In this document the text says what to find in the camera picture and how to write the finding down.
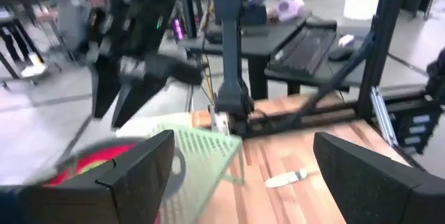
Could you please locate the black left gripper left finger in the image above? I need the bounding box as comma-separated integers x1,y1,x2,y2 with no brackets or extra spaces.
0,129,176,224

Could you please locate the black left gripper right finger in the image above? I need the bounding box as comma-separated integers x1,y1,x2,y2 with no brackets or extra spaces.
313,131,445,224

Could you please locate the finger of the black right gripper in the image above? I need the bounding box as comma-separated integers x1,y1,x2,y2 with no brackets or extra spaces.
110,77,168,129
92,56,122,120

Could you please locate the red collapsible colander grey rim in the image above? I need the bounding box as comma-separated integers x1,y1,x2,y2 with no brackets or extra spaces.
31,136,188,200

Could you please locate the dark computer desk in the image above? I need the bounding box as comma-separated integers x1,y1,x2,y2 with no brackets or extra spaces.
180,8,369,99

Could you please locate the black computer mouse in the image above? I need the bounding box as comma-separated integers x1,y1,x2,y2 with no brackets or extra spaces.
327,45,356,62

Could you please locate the pink object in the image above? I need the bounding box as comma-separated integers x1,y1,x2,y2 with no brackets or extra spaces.
277,0,307,22

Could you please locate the black backlit keyboard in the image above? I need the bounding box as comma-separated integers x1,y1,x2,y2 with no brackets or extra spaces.
266,22,339,78

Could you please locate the white computer mouse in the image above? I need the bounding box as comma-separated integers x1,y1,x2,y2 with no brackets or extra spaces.
338,33,356,48

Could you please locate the yellow cable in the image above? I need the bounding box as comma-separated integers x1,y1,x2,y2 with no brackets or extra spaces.
204,55,216,105

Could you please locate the knife with cream handle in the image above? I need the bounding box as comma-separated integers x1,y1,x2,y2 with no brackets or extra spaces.
264,168,309,189

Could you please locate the black aluminium table frame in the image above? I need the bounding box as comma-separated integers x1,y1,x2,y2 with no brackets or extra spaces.
243,0,445,157

